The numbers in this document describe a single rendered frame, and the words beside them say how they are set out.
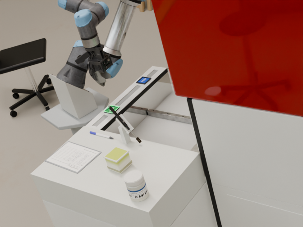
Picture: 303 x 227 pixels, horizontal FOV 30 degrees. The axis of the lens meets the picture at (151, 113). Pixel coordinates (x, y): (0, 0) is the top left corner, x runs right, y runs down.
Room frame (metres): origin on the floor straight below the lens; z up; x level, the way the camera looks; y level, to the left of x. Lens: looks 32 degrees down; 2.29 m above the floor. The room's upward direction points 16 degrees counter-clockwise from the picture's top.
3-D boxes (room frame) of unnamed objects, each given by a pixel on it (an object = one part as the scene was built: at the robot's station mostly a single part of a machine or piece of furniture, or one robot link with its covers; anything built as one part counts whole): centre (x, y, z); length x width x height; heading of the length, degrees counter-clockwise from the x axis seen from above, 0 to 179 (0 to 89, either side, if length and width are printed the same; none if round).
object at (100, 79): (2.25, 0.17, 1.14); 0.06 x 0.03 x 0.09; 46
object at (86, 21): (2.27, 0.16, 1.41); 0.09 x 0.08 x 0.11; 146
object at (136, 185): (1.61, 0.13, 1.01); 0.07 x 0.07 x 0.10
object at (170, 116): (2.19, -0.17, 0.84); 0.50 x 0.02 x 0.03; 46
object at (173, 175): (1.85, 0.21, 0.89); 0.62 x 0.35 x 0.14; 46
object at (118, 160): (1.82, 0.18, 1.00); 0.07 x 0.07 x 0.07; 41
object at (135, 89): (2.36, 0.09, 0.89); 0.55 x 0.09 x 0.14; 136
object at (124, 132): (1.96, 0.12, 1.03); 0.06 x 0.04 x 0.13; 46
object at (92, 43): (2.26, 0.16, 1.33); 0.08 x 0.08 x 0.05
